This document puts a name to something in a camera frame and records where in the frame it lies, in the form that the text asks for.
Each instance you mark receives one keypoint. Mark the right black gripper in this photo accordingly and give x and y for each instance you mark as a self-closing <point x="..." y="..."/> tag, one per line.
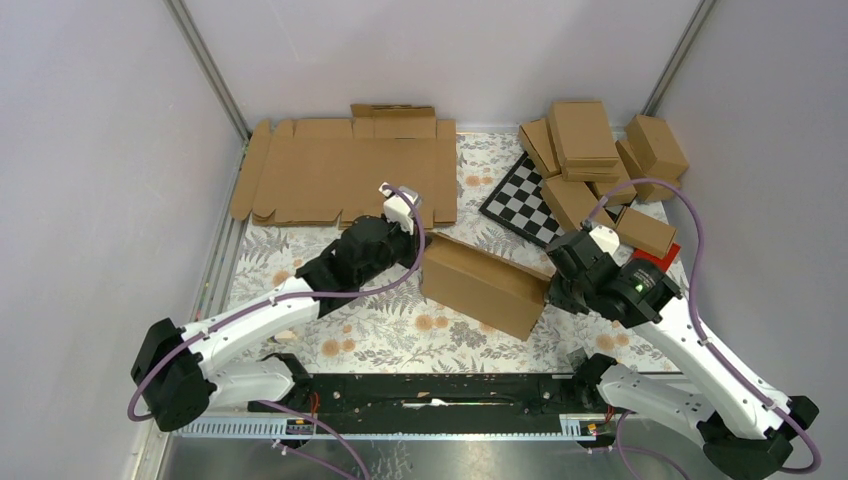
<point x="556" y="297"/>

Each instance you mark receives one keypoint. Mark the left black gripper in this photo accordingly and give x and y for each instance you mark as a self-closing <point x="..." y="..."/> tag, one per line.
<point x="412" y="242"/>

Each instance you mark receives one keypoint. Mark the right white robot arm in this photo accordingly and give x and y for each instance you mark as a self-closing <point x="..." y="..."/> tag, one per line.
<point x="743" y="425"/>

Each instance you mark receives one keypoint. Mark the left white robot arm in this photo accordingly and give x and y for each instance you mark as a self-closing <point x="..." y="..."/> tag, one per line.
<point x="181" y="372"/>

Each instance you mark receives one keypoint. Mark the folded box on red box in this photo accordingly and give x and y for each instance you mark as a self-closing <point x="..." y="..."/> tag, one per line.
<point x="644" y="232"/>

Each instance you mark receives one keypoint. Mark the folded box on checkerboard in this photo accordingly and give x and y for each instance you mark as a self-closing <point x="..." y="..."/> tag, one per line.
<point x="569" y="202"/>

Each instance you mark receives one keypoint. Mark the leaning folded cardboard box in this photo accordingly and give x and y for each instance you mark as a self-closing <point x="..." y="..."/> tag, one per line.
<point x="534" y="137"/>

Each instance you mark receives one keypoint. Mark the stack of flat cardboard sheets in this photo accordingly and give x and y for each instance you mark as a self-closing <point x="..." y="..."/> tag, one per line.
<point x="314" y="171"/>

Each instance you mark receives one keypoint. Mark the floral patterned table mat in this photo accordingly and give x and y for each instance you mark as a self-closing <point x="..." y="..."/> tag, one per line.
<point x="400" y="331"/>

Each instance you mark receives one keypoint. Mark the black white checkerboard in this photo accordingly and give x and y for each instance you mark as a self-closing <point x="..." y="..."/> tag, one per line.
<point x="517" y="204"/>

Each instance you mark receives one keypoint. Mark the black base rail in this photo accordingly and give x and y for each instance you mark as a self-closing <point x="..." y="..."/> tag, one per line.
<point x="447" y="404"/>

